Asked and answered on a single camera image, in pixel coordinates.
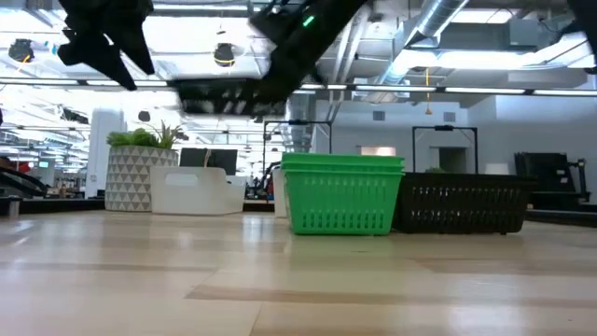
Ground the black metal frame stand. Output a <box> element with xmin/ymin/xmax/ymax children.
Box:
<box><xmin>411</xmin><ymin>124</ymin><xmax>479</xmax><ymax>175</ymax></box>
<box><xmin>262</xmin><ymin>119</ymin><xmax>333</xmax><ymax>188</ymax></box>

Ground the white plastic bin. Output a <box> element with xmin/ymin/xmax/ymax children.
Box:
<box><xmin>149</xmin><ymin>166</ymin><xmax>247</xmax><ymax>217</ymax></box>
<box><xmin>271</xmin><ymin>166</ymin><xmax>289</xmax><ymax>219</ymax></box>

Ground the yellow hanging ceiling cord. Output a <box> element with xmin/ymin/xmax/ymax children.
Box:
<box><xmin>423</xmin><ymin>67</ymin><xmax>432</xmax><ymax>117</ymax></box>

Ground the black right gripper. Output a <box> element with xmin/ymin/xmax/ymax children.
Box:
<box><xmin>258</xmin><ymin>44</ymin><xmax>323</xmax><ymax>106</ymax></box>

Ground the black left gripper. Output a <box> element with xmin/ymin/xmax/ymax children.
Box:
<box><xmin>56</xmin><ymin>0</ymin><xmax>156</xmax><ymax>92</ymax></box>

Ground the black computer monitor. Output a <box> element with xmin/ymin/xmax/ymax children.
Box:
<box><xmin>179</xmin><ymin>147</ymin><xmax>240</xmax><ymax>177</ymax></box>

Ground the black ceiling dome fixture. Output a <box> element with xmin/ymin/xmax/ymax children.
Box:
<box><xmin>7</xmin><ymin>38</ymin><xmax>35</xmax><ymax>63</ymax></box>
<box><xmin>214</xmin><ymin>42</ymin><xmax>236</xmax><ymax>68</ymax></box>

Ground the black slotted plastic basket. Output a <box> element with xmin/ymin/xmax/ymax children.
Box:
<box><xmin>393</xmin><ymin>171</ymin><xmax>534</xmax><ymax>235</ymax></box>
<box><xmin>175</xmin><ymin>77</ymin><xmax>286</xmax><ymax>118</ymax></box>

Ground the green artificial plant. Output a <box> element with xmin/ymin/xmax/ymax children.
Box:
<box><xmin>105</xmin><ymin>119</ymin><xmax>184</xmax><ymax>151</ymax></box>

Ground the grey triangle-patterned plant pot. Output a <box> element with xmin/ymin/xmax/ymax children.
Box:
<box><xmin>104</xmin><ymin>145</ymin><xmax>180</xmax><ymax>213</ymax></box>

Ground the black equipment rack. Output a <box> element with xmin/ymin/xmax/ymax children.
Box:
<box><xmin>514</xmin><ymin>151</ymin><xmax>591</xmax><ymax>212</ymax></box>

